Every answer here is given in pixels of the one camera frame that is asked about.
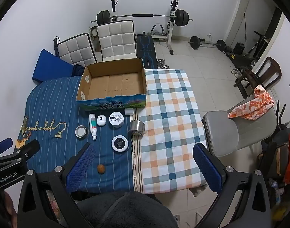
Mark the left hand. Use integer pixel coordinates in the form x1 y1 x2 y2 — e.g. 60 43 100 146
0 190 17 228

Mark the white cream jar green print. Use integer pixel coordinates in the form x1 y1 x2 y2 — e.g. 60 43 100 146
109 112 124 128

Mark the dark blue crumpled cloth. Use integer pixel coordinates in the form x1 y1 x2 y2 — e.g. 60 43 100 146
71 64 85 77

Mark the blue striped cloth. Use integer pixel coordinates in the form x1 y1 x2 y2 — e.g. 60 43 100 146
18 77 134 194

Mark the barbell on floor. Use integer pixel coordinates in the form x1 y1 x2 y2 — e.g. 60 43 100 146
188 36 226 51

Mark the chrome dumbbell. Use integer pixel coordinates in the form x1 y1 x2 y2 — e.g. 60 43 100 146
157 59 170 69

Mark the small white rounded device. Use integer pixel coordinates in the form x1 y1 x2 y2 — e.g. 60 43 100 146
96 115 106 127

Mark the gold jar lid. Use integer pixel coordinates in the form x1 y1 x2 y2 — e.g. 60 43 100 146
75 125 87 139

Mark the barbell on rack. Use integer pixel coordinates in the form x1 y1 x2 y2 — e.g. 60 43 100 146
91 9 193 27

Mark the white quilted chair left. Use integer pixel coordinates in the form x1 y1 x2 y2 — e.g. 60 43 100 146
53 33 98 67

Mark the white quilted chair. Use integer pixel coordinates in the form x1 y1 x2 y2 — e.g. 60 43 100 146
96 20 137 61
53 33 98 67

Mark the plaid checkered cloth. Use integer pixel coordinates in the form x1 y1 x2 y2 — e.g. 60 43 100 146
131 70 206 194

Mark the white quilted chair right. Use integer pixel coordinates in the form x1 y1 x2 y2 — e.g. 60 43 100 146
96 20 137 61

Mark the white bench press rack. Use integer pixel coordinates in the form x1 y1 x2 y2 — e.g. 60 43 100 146
111 0 178 55

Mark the orange white patterned cloth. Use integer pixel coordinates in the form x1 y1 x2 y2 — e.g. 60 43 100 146
228 84 274 120

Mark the blue foam mat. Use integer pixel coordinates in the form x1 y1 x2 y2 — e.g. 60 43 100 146
32 49 73 83

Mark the silver metal tin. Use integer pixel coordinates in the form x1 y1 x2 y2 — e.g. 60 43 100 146
128 120 145 136

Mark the brown walnut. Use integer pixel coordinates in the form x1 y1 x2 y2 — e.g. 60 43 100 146
97 164 105 174

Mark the dark wooden chair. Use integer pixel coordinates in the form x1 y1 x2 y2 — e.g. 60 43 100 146
233 57 282 98

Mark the weight bench blue black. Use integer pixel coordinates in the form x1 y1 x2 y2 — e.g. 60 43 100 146
136 35 158 69

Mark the grey padded chair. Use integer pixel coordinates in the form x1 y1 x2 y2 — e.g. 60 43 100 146
201 108 277 157

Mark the white green spray bottle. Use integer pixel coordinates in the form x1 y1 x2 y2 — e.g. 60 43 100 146
89 114 97 141

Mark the open cardboard box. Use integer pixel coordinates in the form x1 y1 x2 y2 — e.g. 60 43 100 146
76 58 147 111

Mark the white jar black label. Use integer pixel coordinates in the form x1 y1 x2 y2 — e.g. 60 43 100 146
111 135 129 152

